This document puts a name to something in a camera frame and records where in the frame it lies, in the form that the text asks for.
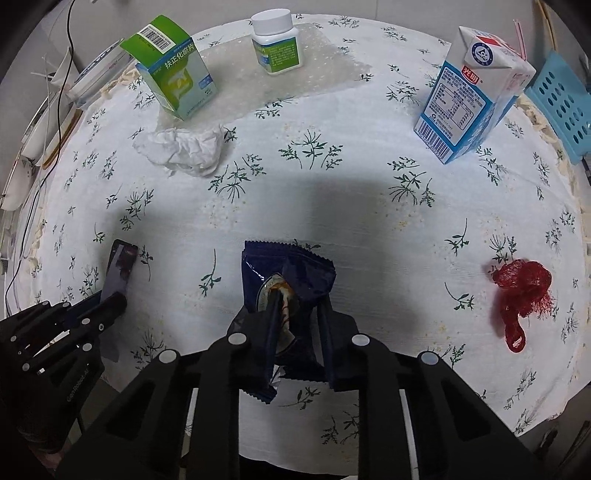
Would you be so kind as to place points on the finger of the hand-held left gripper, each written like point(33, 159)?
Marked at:
point(113, 305)
point(81, 308)

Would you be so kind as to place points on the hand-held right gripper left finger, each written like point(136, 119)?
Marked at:
point(272, 332)

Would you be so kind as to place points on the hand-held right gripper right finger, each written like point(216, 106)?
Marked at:
point(324, 332)

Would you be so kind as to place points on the small dark foil packet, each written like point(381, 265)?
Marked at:
point(121, 267)

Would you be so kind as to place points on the dark blue snack wrapper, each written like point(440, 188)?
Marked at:
point(258, 277)

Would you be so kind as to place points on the white tissue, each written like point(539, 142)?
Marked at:
point(184, 150)

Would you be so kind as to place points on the red mesh net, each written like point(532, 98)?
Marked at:
point(521, 281)

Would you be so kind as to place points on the green medicine box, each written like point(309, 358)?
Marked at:
point(175, 78)

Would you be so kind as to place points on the blue and white milk carton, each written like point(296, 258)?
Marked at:
point(471, 97)

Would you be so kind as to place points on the person's left hand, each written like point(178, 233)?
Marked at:
point(41, 438)

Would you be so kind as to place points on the white floral tablecloth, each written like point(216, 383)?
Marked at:
point(323, 207)

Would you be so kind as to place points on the round wooden board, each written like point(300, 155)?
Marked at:
point(62, 138)

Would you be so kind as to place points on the white pot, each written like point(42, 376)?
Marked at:
point(41, 134)

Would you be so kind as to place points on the blue floral ceramic bowl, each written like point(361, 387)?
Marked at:
point(99, 64)

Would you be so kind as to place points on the clear bubble wrap sheet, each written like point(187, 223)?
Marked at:
point(323, 60)

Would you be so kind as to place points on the white pill bottle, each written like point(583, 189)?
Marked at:
point(277, 46)

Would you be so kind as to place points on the light blue plastic basket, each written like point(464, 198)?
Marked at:
point(561, 101)

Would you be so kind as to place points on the pink striped straw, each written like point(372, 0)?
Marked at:
point(520, 39)

